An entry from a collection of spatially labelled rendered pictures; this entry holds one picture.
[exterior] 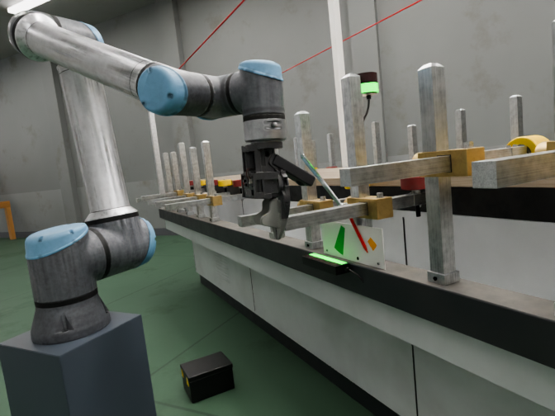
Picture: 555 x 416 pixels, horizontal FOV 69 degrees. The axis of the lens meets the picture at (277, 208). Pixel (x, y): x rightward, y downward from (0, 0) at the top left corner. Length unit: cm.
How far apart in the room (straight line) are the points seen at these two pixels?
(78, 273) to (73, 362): 21
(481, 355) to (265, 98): 66
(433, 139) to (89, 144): 90
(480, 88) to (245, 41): 293
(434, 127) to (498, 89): 401
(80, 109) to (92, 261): 43
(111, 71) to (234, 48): 494
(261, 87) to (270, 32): 477
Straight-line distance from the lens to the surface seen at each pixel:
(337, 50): 275
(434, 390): 138
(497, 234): 107
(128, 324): 120
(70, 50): 107
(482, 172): 49
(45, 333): 118
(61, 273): 114
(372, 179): 69
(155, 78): 83
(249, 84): 86
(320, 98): 518
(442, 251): 88
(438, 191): 86
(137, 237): 125
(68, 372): 111
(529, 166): 53
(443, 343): 98
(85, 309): 117
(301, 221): 90
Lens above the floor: 98
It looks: 7 degrees down
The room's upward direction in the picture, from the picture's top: 6 degrees counter-clockwise
